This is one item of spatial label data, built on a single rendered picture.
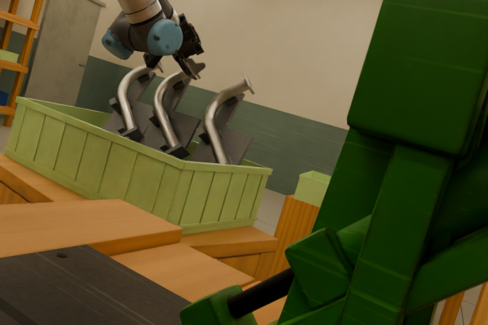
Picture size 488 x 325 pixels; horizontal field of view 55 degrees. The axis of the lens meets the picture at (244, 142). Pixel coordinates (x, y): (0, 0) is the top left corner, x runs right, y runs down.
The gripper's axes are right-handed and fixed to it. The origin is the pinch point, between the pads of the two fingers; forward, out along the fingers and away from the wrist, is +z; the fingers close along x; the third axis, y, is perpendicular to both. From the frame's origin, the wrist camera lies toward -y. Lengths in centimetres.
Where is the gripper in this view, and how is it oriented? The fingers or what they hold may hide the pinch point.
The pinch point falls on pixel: (189, 70)
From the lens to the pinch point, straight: 140.5
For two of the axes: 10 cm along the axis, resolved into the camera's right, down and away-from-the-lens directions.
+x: -3.2, -8.2, 4.9
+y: 9.0, -4.1, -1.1
